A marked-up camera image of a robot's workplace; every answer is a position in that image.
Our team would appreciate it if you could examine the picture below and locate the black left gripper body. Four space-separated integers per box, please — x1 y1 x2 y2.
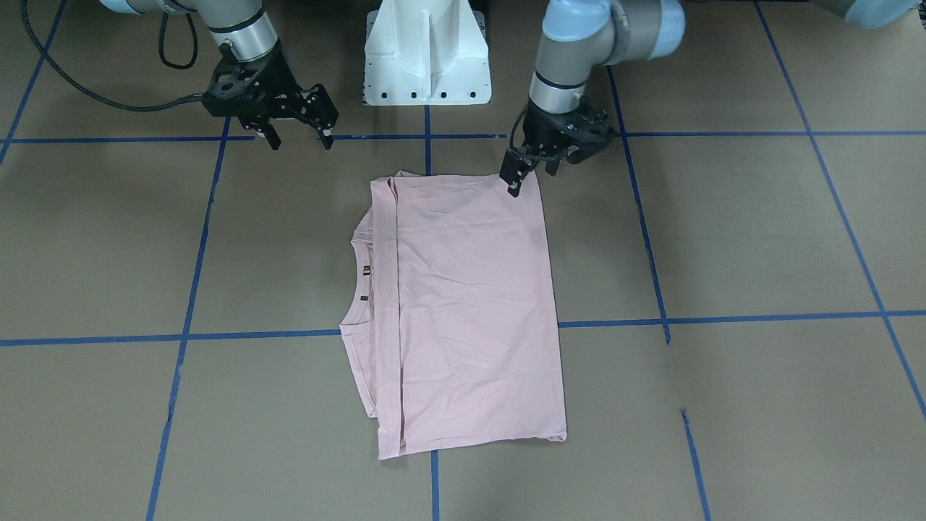
499 98 616 184

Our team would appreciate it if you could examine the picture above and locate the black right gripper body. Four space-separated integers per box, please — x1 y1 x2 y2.
201 42 339 135

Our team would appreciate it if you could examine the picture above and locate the pink Snoopy t-shirt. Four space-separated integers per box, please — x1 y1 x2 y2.
339 171 568 459

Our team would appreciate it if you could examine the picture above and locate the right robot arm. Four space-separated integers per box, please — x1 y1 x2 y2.
102 1 339 151

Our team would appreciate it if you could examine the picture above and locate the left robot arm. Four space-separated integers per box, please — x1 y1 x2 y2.
499 1 686 197

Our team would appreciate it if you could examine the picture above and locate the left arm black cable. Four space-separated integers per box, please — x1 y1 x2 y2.
509 105 532 156

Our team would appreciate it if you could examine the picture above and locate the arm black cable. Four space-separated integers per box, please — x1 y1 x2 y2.
509 105 532 156
20 0 211 113

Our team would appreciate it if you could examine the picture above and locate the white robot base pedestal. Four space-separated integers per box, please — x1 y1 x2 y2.
362 1 493 106

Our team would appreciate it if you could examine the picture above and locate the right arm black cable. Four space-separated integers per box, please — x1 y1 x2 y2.
20 0 211 113

